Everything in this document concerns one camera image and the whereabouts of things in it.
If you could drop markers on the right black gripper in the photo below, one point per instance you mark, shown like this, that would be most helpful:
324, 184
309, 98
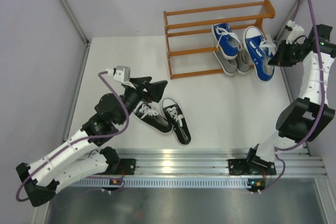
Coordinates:
279, 59

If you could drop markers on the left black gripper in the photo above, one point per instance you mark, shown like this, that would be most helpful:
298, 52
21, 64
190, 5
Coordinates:
155, 90

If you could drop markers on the blue sneaker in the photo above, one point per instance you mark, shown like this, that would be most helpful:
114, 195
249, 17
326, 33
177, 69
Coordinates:
226, 40
260, 50

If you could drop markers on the black sneaker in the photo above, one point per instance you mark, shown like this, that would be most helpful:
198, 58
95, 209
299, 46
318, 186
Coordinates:
151, 117
175, 116

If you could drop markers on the grey sneaker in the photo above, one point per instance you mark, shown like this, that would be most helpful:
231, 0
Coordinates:
242, 60
229, 67

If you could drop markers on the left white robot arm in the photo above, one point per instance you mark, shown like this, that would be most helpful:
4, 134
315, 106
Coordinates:
82, 155

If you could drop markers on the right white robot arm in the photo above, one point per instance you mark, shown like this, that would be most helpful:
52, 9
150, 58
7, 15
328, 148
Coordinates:
304, 119

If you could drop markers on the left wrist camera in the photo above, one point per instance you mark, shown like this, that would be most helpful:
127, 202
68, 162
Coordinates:
120, 74

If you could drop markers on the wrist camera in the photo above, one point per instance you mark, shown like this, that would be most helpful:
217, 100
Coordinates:
296, 32
120, 74

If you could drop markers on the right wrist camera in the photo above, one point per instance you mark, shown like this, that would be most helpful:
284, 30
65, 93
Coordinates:
296, 32

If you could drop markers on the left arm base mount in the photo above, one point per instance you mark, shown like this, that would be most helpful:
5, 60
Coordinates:
126, 166

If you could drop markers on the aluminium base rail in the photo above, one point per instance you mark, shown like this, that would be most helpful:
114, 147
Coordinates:
213, 163

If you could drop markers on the slotted cable duct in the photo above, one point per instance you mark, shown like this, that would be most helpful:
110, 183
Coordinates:
156, 182

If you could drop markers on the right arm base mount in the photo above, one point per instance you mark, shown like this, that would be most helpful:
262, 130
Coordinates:
241, 166

